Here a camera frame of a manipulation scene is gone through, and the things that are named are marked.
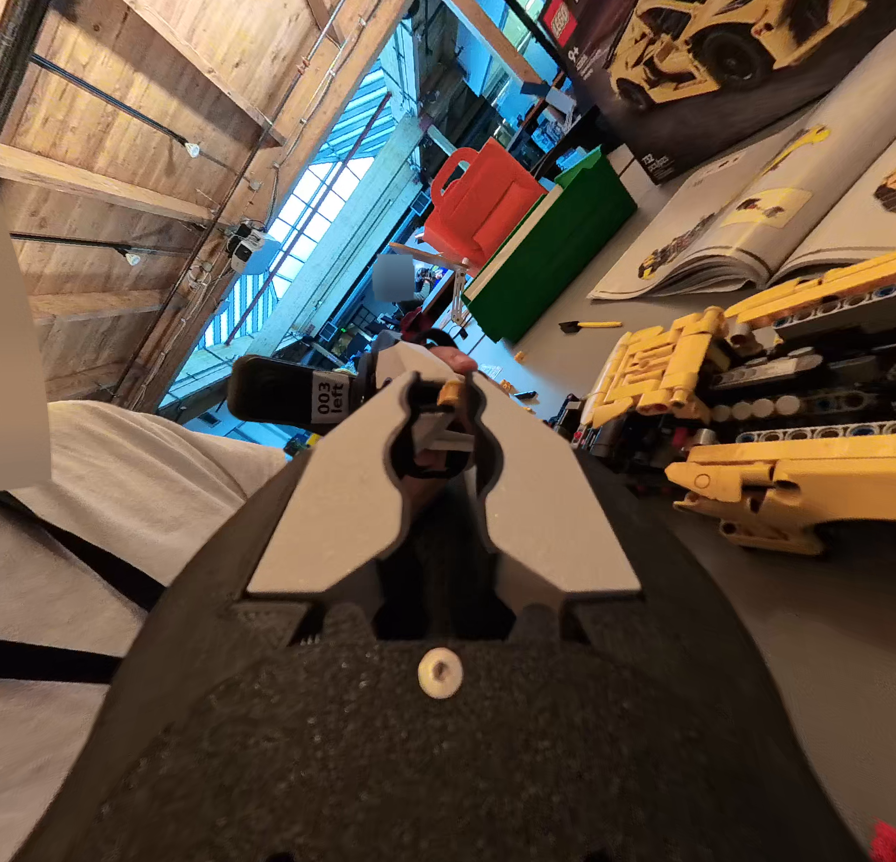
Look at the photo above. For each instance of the person's left hand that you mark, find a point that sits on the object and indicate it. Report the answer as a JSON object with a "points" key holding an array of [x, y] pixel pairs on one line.
{"points": [[458, 358]]}

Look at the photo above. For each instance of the green storage bin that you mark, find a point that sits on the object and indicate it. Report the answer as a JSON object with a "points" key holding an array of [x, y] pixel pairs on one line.
{"points": [[560, 260]]}

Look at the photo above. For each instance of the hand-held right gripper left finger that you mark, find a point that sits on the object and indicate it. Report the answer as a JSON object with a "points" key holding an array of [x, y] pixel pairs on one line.
{"points": [[329, 512]]}

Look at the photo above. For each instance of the open instruction booklet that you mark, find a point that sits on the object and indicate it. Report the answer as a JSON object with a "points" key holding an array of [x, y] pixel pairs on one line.
{"points": [[700, 246]]}

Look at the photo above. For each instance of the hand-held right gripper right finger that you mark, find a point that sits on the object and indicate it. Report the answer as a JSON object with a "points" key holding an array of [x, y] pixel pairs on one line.
{"points": [[560, 526]]}

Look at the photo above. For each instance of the grey desk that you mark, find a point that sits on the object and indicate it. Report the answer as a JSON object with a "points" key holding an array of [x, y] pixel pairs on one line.
{"points": [[805, 631]]}

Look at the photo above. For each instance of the white stand with wooden board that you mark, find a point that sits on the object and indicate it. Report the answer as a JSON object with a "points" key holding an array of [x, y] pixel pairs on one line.
{"points": [[458, 295]]}

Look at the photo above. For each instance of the red storage bin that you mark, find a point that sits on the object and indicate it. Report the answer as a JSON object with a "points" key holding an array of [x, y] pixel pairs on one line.
{"points": [[490, 204]]}

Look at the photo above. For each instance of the yellow axle with black end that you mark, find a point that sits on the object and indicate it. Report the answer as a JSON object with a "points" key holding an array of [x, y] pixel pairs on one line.
{"points": [[595, 325]]}

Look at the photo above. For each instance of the toy car set box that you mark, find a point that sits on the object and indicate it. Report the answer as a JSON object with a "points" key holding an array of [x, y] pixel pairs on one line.
{"points": [[770, 106]]}

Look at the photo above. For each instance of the person's white shirt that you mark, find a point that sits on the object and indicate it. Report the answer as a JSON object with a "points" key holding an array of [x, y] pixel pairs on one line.
{"points": [[105, 491]]}

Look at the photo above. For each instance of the scattered small brick pieces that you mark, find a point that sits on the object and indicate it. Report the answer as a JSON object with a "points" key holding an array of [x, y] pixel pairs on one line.
{"points": [[885, 844]]}

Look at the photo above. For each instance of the small yellow beam piece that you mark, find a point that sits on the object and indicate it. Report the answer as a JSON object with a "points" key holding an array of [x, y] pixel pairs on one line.
{"points": [[451, 391]]}

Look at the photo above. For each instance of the yellow toy brick car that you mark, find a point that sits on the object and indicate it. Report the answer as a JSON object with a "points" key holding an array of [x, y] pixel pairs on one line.
{"points": [[805, 484]]}

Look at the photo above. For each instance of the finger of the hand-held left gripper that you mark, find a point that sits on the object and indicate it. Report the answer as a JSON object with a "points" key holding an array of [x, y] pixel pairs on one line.
{"points": [[448, 435], [413, 358]]}

